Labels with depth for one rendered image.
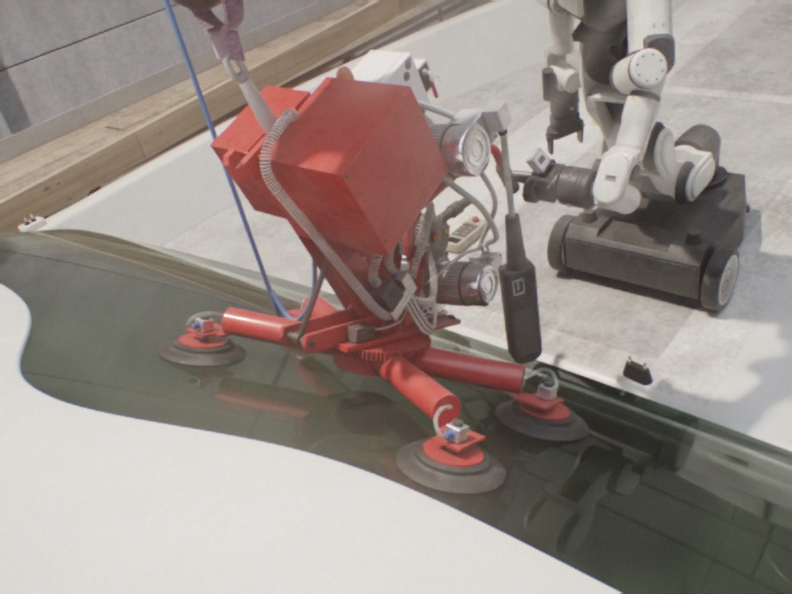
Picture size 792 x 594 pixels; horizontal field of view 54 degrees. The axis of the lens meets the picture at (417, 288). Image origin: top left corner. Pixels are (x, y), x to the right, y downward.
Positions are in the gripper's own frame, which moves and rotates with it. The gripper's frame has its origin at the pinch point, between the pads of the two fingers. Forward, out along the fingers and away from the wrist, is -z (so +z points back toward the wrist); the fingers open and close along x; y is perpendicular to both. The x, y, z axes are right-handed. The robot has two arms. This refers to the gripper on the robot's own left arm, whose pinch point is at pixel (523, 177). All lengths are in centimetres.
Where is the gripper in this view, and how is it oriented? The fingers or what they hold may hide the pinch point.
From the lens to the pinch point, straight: 183.5
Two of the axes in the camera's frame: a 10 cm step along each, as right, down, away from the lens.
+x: 5.3, -7.4, 4.1
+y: -3.3, -6.3, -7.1
